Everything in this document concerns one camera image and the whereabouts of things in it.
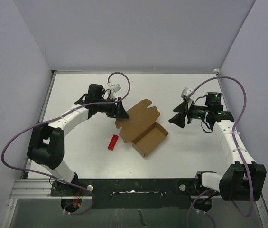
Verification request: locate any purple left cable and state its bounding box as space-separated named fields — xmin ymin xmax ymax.
xmin=0 ymin=71 xmax=131 ymax=186

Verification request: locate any red rectangular block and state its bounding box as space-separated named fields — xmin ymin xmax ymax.
xmin=108 ymin=134 xmax=119 ymax=151

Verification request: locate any purple cable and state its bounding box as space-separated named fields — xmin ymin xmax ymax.
xmin=187 ymin=76 xmax=254 ymax=228
xmin=0 ymin=71 xmax=131 ymax=186

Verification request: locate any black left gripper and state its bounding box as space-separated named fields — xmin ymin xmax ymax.
xmin=96 ymin=96 xmax=129 ymax=119

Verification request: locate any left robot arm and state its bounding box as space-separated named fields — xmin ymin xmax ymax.
xmin=27 ymin=82 xmax=129 ymax=195

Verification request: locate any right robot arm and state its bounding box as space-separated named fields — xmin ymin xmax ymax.
xmin=169 ymin=88 xmax=267 ymax=201

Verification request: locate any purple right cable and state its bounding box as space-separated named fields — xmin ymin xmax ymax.
xmin=187 ymin=76 xmax=254 ymax=228

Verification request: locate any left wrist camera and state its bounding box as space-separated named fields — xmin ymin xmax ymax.
xmin=107 ymin=82 xmax=121 ymax=100

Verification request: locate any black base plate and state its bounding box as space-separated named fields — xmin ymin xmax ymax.
xmin=50 ymin=178 xmax=207 ymax=212

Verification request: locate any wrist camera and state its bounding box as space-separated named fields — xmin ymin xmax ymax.
xmin=107 ymin=82 xmax=121 ymax=100
xmin=180 ymin=87 xmax=194 ymax=100

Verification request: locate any brown cardboard box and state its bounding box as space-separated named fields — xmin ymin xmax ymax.
xmin=115 ymin=99 xmax=168 ymax=158

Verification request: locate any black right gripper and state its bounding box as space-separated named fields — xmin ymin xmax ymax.
xmin=169 ymin=100 xmax=209 ymax=128

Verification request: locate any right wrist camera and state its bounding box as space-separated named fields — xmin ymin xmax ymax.
xmin=180 ymin=87 xmax=194 ymax=100

